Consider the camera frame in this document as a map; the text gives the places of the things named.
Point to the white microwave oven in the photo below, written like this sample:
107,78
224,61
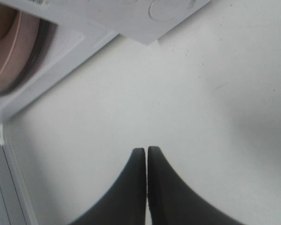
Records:
84,27

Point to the white microwave door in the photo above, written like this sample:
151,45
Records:
15,205

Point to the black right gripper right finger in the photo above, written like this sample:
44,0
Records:
173,202

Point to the pink round plate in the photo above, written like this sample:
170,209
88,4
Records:
16,48

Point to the round white door button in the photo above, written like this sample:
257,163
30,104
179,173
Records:
167,10

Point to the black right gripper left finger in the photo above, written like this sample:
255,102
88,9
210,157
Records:
125,202

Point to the burger with lettuce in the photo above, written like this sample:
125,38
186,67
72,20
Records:
7,16

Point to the glass microwave turntable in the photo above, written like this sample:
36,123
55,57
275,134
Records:
45,35

